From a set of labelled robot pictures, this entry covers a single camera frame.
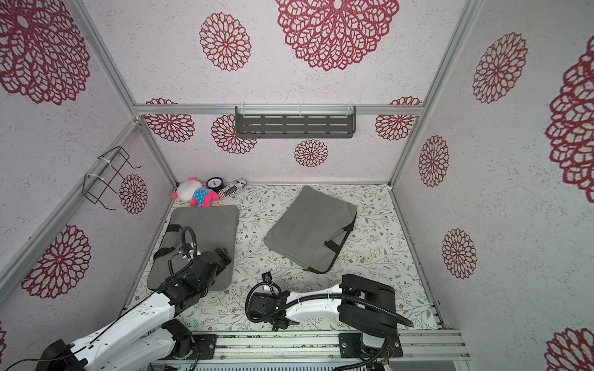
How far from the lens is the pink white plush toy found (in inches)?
42.9

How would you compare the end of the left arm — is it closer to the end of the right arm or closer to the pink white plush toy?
the end of the right arm

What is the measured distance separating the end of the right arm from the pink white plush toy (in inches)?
24.4

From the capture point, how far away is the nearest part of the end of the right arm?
0.58m

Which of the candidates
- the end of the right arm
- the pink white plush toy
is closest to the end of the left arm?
the end of the right arm
